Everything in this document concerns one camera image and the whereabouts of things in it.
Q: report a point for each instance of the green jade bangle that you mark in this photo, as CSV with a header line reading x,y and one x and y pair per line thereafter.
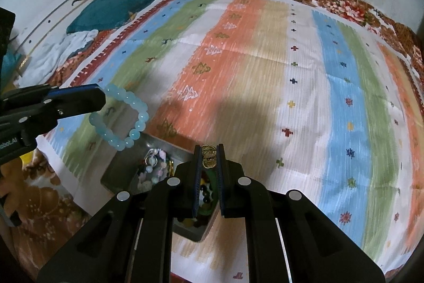
x,y
213,185

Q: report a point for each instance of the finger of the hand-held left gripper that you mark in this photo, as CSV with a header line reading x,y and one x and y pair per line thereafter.
x,y
79,102
73,88

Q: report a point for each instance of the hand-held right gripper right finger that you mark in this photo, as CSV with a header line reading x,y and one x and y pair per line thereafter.
x,y
221,183

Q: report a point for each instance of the metal tin box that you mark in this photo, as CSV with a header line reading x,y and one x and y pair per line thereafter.
x,y
116,177

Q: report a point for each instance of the white cloth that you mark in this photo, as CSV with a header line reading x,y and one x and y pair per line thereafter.
x,y
59,54

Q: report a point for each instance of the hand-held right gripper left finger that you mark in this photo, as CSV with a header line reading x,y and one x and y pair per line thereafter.
x,y
197,183

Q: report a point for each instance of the striped printed mat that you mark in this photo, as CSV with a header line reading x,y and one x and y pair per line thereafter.
x,y
265,70

